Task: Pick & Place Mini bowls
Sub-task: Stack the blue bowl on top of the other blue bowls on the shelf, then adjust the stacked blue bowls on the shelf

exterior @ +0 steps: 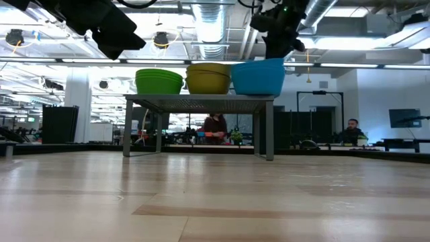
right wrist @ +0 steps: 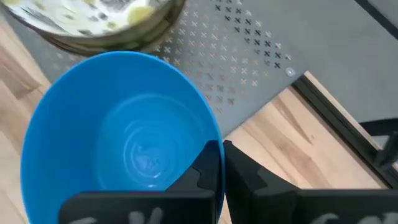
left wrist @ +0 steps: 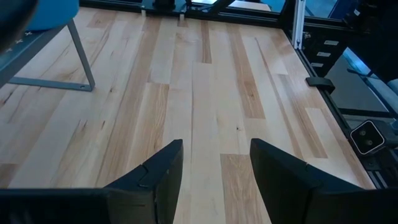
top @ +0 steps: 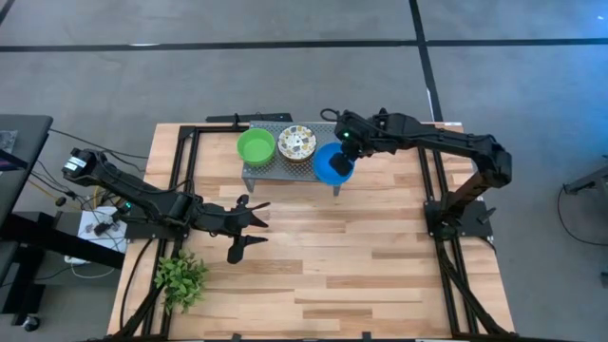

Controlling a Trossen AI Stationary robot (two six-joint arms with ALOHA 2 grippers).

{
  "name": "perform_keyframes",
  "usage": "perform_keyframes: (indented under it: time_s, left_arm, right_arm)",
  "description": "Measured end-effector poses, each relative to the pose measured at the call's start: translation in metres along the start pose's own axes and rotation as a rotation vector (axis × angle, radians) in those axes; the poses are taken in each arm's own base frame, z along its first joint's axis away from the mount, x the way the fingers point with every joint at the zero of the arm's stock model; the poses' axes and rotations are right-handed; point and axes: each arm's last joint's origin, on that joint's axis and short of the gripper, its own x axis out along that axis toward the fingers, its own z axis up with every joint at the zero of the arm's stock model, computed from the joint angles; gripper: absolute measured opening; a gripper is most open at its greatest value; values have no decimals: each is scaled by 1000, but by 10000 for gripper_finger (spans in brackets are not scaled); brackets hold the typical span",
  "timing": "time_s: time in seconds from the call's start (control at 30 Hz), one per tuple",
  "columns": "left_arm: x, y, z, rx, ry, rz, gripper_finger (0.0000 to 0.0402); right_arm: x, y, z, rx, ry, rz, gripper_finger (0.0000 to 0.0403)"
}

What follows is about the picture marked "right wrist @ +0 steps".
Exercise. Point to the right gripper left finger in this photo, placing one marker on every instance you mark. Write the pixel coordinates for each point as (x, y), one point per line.
(186, 205)

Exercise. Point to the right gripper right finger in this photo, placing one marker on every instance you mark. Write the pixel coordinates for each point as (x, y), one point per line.
(280, 205)

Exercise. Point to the blue plastic bowl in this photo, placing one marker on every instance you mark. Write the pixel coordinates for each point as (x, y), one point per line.
(93, 109)

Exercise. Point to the grey perforated metal shelf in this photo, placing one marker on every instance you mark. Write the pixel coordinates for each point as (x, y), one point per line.
(270, 84)

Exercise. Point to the black aluminium rig frame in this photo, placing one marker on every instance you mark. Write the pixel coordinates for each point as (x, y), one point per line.
(342, 127)

